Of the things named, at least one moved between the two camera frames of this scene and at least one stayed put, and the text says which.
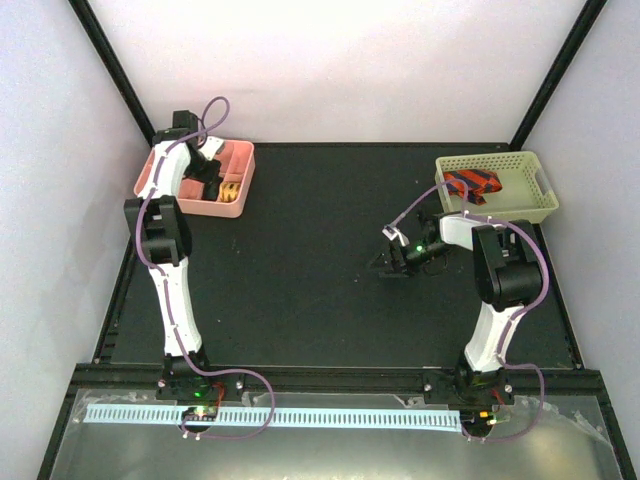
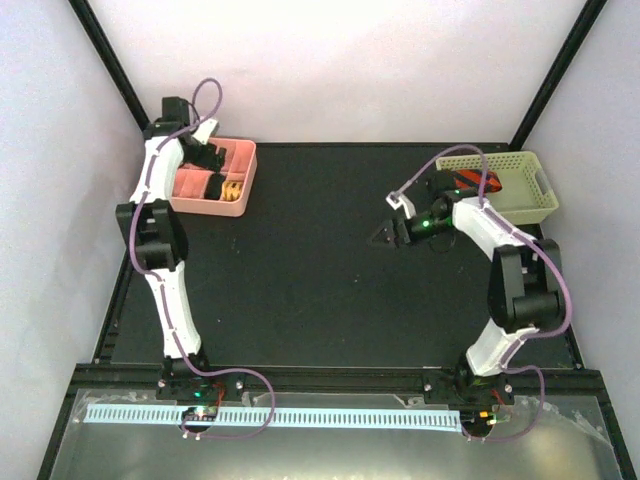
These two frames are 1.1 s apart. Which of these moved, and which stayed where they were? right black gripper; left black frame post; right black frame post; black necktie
Moved: right black gripper
Stayed: black necktie; right black frame post; left black frame post
